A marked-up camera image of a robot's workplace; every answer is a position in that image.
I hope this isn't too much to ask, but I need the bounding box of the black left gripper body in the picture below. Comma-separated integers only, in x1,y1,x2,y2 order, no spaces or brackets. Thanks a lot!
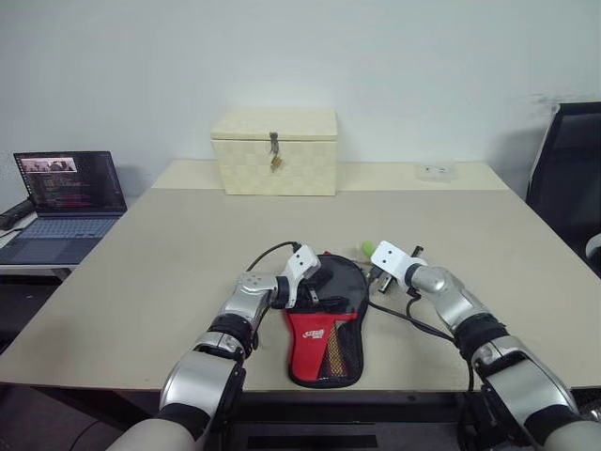
298,267,326,310

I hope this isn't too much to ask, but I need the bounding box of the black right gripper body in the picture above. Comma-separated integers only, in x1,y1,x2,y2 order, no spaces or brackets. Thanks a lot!
368,265,394,296

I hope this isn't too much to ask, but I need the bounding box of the black red paddle case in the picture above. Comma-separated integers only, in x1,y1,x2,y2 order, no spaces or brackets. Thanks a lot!
283,253,370,390

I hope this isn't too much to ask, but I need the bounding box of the cream woven storage box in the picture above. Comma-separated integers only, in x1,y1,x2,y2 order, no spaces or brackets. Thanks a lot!
209,106,339,197

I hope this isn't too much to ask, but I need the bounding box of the clear plastic tray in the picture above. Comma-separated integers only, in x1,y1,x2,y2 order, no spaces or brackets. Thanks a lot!
413,162,459,183

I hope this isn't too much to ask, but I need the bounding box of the black office chair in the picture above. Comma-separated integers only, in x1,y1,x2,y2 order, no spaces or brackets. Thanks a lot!
525,101,601,276

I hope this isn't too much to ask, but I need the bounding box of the dark blue open laptop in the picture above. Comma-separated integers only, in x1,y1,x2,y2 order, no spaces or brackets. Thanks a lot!
0,150,129,265

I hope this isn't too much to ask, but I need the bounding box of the black oblong device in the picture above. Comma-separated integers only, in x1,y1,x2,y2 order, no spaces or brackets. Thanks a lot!
0,199,35,230

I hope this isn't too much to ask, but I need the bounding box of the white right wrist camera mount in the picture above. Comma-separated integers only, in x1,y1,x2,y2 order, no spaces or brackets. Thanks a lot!
369,240,414,288

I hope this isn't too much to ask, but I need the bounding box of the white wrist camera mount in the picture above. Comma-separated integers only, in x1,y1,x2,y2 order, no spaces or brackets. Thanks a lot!
369,240,414,288
280,243,323,309

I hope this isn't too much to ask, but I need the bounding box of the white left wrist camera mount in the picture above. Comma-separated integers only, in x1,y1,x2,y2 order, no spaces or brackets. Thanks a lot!
280,243,323,309

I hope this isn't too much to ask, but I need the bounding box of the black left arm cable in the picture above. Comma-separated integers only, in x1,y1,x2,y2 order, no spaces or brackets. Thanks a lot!
244,241,302,273

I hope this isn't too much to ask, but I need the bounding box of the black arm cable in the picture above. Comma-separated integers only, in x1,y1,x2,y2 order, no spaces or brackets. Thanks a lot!
244,241,302,273
368,243,475,394

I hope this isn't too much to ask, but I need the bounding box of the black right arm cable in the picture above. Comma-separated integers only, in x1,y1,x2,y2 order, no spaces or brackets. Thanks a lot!
368,243,475,394

